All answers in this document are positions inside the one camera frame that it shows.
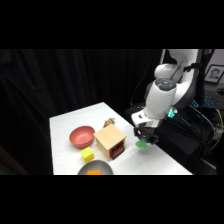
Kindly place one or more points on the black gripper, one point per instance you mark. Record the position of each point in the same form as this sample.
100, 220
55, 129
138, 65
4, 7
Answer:
146, 130

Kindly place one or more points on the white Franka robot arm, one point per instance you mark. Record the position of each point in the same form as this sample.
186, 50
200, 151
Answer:
163, 96

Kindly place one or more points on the grey bowl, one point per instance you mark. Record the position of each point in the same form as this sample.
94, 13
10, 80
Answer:
95, 167

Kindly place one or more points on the pink bowl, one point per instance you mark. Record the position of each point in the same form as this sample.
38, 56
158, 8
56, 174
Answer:
81, 136

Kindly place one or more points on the wooden toy oven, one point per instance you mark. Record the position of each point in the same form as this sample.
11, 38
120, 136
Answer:
110, 140

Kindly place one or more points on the black draped robot stand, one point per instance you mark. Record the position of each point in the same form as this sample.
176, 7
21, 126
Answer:
180, 143

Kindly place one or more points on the green status light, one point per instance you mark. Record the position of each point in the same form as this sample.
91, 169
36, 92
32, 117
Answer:
172, 112

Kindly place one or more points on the small brown wooden toy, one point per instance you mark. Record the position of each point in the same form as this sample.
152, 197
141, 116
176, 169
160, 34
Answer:
108, 122

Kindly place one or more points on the yellow cube block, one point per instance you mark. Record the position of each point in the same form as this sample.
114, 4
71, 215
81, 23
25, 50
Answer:
87, 155

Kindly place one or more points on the blue lit device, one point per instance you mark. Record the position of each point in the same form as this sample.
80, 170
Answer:
195, 104

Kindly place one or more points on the orange block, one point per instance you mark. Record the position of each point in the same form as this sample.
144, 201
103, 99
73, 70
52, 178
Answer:
94, 172

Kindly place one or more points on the backlit keyboard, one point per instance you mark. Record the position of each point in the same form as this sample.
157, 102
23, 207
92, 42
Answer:
213, 100

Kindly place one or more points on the framed portrait picture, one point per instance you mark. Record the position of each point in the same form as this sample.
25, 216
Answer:
214, 74

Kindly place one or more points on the black curtain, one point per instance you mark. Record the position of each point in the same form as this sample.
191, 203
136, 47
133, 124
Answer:
66, 83

